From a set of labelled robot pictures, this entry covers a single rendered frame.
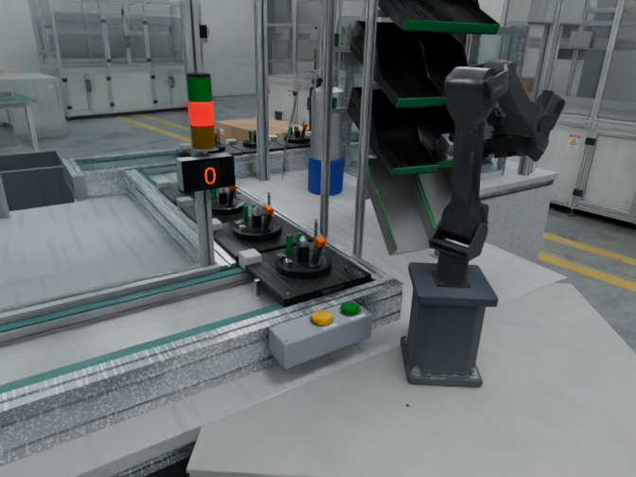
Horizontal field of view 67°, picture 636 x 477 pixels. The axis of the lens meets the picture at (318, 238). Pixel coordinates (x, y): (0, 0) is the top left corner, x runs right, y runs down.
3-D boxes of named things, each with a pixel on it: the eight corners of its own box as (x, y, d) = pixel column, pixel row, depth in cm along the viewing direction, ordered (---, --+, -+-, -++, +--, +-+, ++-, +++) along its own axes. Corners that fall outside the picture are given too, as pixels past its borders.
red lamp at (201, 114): (217, 125, 104) (216, 101, 102) (195, 127, 101) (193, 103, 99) (208, 121, 108) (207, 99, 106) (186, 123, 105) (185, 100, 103)
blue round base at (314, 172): (349, 192, 212) (351, 159, 207) (320, 198, 205) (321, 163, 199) (329, 184, 225) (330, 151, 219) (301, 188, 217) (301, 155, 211)
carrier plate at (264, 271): (371, 281, 116) (371, 273, 115) (284, 308, 104) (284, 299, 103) (317, 246, 134) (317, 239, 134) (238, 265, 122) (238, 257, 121)
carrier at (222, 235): (314, 244, 136) (315, 203, 131) (236, 263, 123) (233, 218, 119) (274, 219, 154) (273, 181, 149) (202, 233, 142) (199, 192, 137)
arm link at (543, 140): (546, 165, 99) (565, 127, 100) (528, 149, 97) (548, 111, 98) (521, 167, 105) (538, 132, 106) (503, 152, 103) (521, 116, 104)
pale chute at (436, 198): (470, 237, 134) (480, 230, 130) (432, 243, 129) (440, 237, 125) (436, 151, 143) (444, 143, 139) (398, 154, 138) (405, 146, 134)
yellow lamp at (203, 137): (219, 148, 106) (217, 125, 104) (196, 150, 103) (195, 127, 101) (210, 144, 110) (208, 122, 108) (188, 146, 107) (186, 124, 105)
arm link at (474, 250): (466, 264, 87) (470, 231, 85) (424, 249, 93) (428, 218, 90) (484, 254, 91) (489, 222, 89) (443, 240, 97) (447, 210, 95)
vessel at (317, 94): (348, 159, 207) (353, 65, 192) (321, 162, 200) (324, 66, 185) (330, 152, 218) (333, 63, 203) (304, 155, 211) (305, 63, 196)
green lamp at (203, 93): (216, 101, 102) (214, 77, 100) (193, 102, 99) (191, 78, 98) (207, 98, 106) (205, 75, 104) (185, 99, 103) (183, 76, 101)
